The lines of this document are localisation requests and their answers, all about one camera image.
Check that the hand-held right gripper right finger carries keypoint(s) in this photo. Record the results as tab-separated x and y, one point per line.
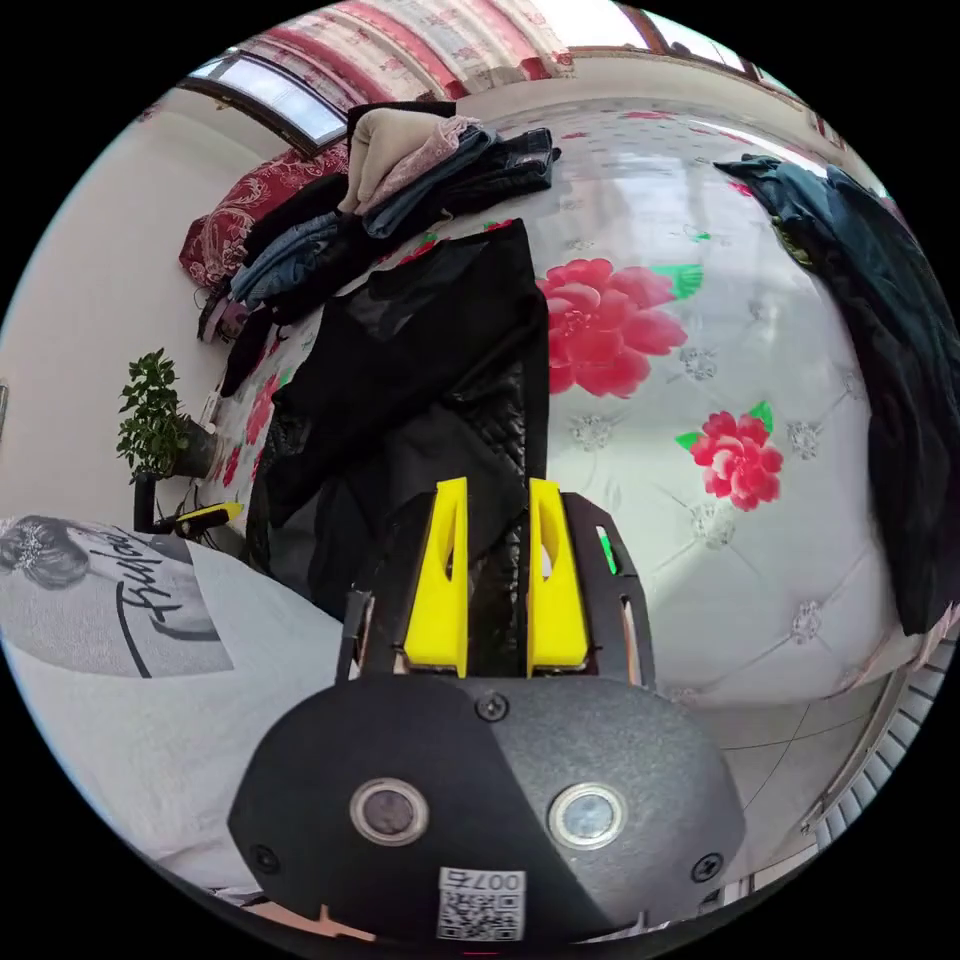
559	615

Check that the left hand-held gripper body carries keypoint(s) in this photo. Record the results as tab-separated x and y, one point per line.
166	523

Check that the window with dark frame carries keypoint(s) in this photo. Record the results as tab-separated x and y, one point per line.
270	97

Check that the black long sleeve shirt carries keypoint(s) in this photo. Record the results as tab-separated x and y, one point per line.
420	375

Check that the green potted plant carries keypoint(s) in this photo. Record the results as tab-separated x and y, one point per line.
154	420

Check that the person's body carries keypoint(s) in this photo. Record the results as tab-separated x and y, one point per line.
112	712

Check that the pile of dark clothes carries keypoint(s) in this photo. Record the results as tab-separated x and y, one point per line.
885	315

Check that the window with brown frame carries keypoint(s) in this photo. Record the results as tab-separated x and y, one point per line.
675	34

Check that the red floral curtain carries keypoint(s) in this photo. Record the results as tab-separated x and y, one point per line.
420	45

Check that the red patterned pillow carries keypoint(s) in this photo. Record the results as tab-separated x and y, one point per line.
240	202

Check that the white radiator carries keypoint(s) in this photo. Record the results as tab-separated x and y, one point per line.
885	750

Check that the bed with floral sheet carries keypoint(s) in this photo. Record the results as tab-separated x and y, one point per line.
712	315

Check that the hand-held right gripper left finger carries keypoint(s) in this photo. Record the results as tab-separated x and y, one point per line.
435	600

